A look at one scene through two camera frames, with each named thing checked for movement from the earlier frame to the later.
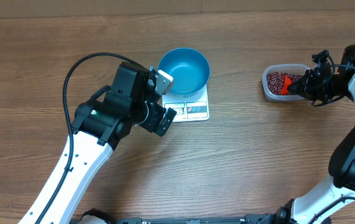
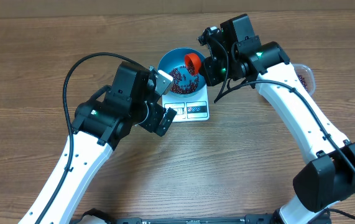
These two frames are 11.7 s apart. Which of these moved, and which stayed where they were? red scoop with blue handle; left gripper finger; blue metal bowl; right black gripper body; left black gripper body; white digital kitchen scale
Moved: red scoop with blue handle; right black gripper body
Stayed: left black gripper body; white digital kitchen scale; blue metal bowl; left gripper finger
